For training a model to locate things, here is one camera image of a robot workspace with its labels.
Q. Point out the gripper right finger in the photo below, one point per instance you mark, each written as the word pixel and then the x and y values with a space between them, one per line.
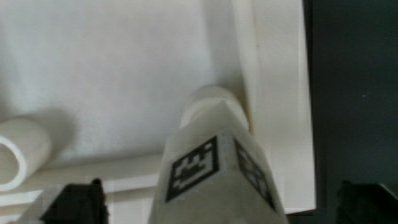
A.
pixel 367 203

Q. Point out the white U-shaped obstacle fence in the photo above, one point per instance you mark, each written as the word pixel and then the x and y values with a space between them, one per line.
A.
pixel 271 35

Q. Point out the white square table top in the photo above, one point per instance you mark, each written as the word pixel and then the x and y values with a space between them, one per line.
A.
pixel 104 61

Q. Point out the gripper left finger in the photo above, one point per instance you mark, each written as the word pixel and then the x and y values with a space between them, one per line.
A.
pixel 70 205

